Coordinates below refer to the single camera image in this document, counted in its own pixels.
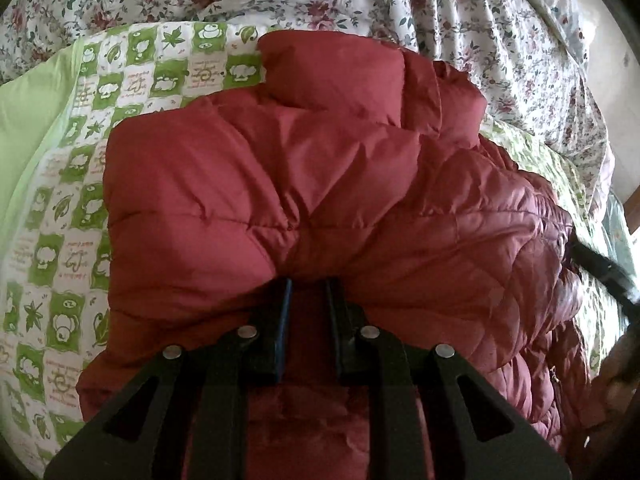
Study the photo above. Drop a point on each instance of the red quilted puffer jacket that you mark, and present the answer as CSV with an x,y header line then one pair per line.
x,y
353,160

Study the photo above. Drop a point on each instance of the person's right hand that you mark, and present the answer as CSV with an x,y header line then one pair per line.
x,y
611,393

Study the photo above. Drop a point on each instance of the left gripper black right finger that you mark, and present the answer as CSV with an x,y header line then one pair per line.
x,y
431,414

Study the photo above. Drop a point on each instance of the green white patterned quilt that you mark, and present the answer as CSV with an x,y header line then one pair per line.
x,y
56,317

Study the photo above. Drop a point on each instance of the floral rose bedsheet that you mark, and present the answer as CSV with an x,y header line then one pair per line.
x,y
505,46

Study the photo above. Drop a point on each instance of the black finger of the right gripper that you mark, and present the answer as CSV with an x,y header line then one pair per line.
x,y
608,273

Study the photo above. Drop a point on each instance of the grey bear print pillow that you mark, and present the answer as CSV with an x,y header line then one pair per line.
x,y
571,24

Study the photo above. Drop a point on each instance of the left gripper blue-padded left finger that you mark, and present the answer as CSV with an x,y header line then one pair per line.
x,y
184,415

